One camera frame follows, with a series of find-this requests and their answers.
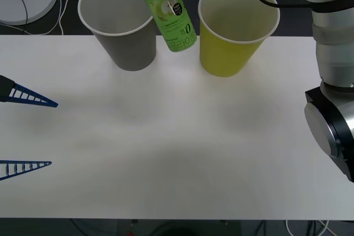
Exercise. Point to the yellow-green plastic bin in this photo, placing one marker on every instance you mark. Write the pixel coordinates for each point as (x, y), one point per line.
(224, 56)

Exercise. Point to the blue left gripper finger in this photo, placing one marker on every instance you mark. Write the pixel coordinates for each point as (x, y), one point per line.
(19, 93)
(16, 167)

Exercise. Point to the grey plastic bin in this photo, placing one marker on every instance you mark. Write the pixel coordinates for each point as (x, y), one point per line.
(130, 51)

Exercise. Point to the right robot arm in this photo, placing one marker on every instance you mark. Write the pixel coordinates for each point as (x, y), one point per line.
(332, 53)

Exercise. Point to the green plastic bottle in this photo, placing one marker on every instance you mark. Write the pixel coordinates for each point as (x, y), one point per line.
(177, 26)

